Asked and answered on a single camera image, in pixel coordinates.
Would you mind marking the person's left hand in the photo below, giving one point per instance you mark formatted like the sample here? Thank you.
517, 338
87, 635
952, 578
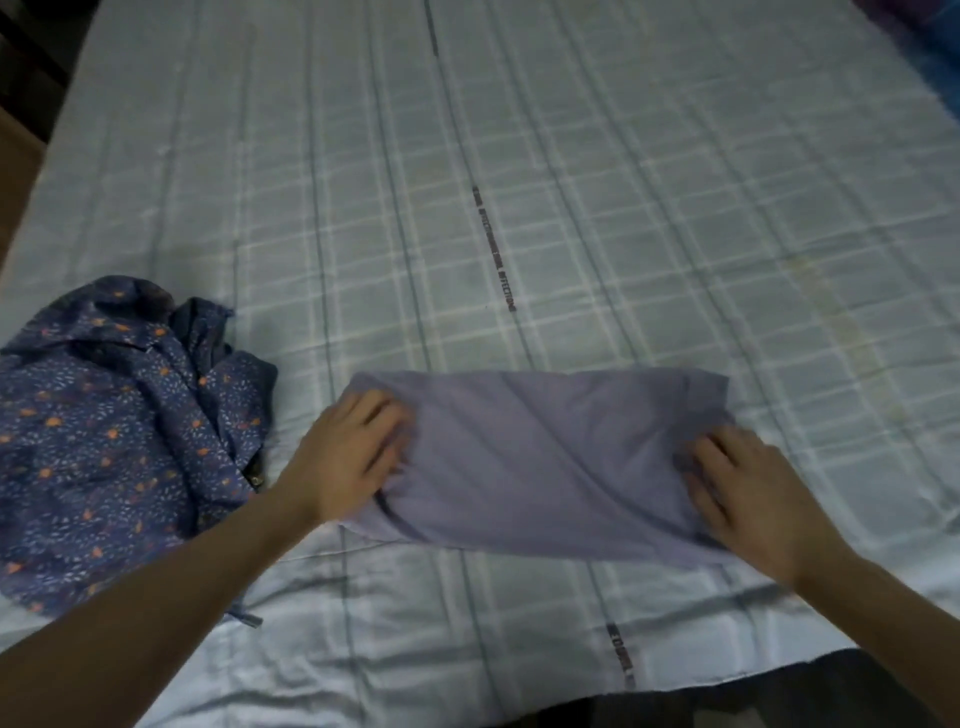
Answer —
345, 457

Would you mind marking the person's right hand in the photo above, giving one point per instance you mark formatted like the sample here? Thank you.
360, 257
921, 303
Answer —
757, 502

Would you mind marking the person's right fingers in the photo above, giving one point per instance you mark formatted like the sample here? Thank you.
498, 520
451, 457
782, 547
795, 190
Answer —
716, 472

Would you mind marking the person's left fingers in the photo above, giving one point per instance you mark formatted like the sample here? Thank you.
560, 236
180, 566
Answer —
379, 431

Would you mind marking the lavender cloth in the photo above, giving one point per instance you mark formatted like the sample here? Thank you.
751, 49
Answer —
547, 465

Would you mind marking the person's right forearm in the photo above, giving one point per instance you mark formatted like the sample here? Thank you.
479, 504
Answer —
885, 630

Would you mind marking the person's left forearm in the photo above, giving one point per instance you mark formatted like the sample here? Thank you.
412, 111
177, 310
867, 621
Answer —
142, 607

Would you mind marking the light blue checked bedsheet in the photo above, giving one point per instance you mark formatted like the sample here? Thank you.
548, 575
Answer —
525, 225

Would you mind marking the blue floral patterned garment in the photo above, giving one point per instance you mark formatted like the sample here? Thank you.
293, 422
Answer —
120, 442

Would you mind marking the dark blue fabric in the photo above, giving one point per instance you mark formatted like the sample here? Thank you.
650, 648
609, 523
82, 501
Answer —
919, 45

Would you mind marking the dark wooden furniture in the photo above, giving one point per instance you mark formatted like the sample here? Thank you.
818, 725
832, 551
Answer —
34, 60

